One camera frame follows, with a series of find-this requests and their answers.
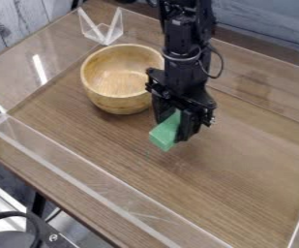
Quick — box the light wooden bowl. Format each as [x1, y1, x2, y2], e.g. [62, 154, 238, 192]
[81, 44, 163, 115]

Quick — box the black cable loop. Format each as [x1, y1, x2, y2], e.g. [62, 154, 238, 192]
[0, 210, 45, 248]

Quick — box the clear acrylic tray wall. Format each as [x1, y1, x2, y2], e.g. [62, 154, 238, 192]
[0, 13, 299, 248]

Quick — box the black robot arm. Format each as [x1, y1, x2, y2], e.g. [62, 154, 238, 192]
[146, 0, 219, 143]

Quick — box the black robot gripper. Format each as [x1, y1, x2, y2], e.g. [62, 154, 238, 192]
[146, 53, 217, 142]

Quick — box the green rectangular block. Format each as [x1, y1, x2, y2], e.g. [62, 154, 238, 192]
[150, 110, 181, 151]

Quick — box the clear acrylic corner bracket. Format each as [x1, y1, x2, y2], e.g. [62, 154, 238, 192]
[77, 8, 123, 46]

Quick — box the metal bracket with screw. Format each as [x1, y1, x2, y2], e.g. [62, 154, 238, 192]
[38, 224, 78, 248]

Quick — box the black metal table leg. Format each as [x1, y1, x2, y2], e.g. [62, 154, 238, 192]
[31, 193, 47, 218]

